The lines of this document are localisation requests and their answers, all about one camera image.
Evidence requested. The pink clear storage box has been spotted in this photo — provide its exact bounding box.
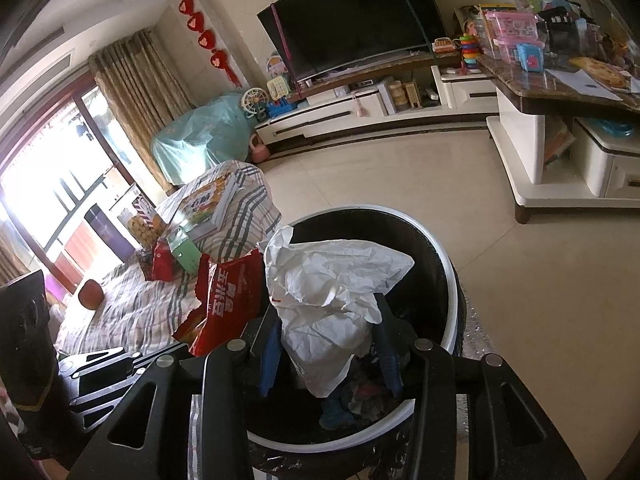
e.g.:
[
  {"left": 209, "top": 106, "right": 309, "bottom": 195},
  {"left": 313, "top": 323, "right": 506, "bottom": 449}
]
[{"left": 484, "top": 9, "right": 542, "bottom": 62}]

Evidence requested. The round pizza puzzle tray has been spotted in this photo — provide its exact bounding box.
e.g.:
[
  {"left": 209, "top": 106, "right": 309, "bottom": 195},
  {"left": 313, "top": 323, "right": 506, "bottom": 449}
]
[{"left": 569, "top": 55, "right": 629, "bottom": 92}]

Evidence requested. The clear bag of snacks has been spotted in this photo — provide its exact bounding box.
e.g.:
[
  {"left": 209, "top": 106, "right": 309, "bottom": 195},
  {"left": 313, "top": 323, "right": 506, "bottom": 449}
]
[{"left": 116, "top": 196, "right": 169, "bottom": 252}]

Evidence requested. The small red packet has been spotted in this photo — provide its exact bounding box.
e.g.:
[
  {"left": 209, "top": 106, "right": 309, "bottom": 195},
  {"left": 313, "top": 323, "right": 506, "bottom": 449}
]
[{"left": 136, "top": 239, "right": 177, "bottom": 282}]

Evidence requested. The blue toy set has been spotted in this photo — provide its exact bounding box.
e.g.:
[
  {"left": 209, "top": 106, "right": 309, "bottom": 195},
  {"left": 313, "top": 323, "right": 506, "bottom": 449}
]
[{"left": 264, "top": 99, "right": 297, "bottom": 119}]

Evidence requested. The pink watering can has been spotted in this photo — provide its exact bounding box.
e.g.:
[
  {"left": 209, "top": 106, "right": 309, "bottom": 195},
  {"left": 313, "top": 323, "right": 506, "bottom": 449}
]
[{"left": 248, "top": 133, "right": 272, "bottom": 164}]

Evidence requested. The white round bin black liner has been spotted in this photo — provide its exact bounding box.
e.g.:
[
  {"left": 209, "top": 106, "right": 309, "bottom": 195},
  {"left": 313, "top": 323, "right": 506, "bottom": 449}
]
[{"left": 239, "top": 204, "right": 469, "bottom": 480}]

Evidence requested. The orange children's book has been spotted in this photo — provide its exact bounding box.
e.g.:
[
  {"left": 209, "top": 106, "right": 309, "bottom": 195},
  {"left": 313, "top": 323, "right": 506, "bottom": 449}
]
[{"left": 176, "top": 171, "right": 242, "bottom": 242}]

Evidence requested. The teal plastic furniture cover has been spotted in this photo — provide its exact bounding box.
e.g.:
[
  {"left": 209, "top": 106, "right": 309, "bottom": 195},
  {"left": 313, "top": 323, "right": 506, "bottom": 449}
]
[{"left": 149, "top": 91, "right": 259, "bottom": 187}]

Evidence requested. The green packet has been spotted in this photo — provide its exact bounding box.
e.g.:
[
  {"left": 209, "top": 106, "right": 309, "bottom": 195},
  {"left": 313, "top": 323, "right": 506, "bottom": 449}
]
[{"left": 166, "top": 226, "right": 199, "bottom": 274}]

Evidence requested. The black flat television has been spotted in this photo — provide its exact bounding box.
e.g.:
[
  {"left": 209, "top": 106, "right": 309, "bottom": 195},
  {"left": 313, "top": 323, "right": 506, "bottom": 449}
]
[{"left": 256, "top": 0, "right": 447, "bottom": 84}]

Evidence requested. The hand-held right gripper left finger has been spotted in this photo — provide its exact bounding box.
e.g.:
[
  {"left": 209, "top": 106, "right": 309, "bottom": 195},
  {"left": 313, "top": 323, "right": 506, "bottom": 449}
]
[{"left": 65, "top": 316, "right": 285, "bottom": 480}]

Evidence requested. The white television cabinet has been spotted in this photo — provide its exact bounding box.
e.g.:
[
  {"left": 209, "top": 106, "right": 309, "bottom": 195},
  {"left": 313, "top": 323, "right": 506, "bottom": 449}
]
[{"left": 253, "top": 51, "right": 502, "bottom": 152}]

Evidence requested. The white ferris wheel toy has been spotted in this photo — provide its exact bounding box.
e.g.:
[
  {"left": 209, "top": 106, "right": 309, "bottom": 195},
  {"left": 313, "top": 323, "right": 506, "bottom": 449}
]
[{"left": 239, "top": 86, "right": 269, "bottom": 119}]

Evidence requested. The marble top coffee table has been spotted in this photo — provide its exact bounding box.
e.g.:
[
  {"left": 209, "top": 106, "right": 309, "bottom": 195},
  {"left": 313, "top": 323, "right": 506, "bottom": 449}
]
[{"left": 474, "top": 51, "right": 640, "bottom": 224}]

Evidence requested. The beige curtain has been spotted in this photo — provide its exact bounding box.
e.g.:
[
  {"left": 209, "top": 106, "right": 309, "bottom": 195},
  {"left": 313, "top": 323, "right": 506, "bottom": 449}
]
[{"left": 89, "top": 29, "right": 197, "bottom": 197}]

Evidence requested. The white paper bag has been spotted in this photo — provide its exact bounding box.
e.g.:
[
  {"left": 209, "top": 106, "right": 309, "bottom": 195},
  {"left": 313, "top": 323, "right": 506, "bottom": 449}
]
[{"left": 256, "top": 224, "right": 417, "bottom": 399}]

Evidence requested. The dark red figurine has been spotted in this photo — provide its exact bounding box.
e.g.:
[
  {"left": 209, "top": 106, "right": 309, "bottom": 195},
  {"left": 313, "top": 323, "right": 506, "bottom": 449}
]
[{"left": 76, "top": 279, "right": 104, "bottom": 312}]

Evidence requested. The red heart hanging decoration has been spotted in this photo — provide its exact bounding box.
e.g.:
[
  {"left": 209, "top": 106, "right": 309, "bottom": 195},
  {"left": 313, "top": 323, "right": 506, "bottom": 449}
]
[{"left": 178, "top": 0, "right": 242, "bottom": 87}]

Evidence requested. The red snack bag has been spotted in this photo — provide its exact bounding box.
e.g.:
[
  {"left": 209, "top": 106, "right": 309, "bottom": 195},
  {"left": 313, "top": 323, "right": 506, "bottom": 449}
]
[{"left": 171, "top": 249, "right": 267, "bottom": 357}]

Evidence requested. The blue pink toy box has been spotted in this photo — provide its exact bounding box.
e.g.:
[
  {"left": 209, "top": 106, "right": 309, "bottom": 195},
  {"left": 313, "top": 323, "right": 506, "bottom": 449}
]
[{"left": 515, "top": 41, "right": 546, "bottom": 73}]

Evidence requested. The plaid blanket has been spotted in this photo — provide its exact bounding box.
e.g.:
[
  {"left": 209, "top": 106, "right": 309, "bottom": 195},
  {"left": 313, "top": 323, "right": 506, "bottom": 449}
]
[{"left": 49, "top": 159, "right": 284, "bottom": 362}]

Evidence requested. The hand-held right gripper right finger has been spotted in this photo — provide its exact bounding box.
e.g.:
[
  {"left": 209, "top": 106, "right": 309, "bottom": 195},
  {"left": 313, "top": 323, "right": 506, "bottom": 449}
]
[{"left": 371, "top": 293, "right": 586, "bottom": 480}]

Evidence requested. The white paper sheet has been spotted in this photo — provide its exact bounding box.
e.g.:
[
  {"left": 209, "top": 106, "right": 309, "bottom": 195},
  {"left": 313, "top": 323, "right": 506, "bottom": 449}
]
[{"left": 544, "top": 66, "right": 622, "bottom": 102}]

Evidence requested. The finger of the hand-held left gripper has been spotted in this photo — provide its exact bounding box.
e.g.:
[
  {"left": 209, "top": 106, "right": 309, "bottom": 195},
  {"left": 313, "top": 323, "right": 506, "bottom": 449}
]
[
  {"left": 67, "top": 366, "right": 147, "bottom": 432},
  {"left": 57, "top": 346, "right": 152, "bottom": 379}
]

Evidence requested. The purple thermos bottle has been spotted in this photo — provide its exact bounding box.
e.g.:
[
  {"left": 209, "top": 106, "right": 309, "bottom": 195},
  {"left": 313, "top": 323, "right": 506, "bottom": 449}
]
[{"left": 84, "top": 204, "right": 132, "bottom": 257}]

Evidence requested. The rainbow stacking ring toy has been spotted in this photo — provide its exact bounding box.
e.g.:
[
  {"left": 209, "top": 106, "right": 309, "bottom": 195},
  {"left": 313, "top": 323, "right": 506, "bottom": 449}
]
[{"left": 458, "top": 33, "right": 481, "bottom": 71}]

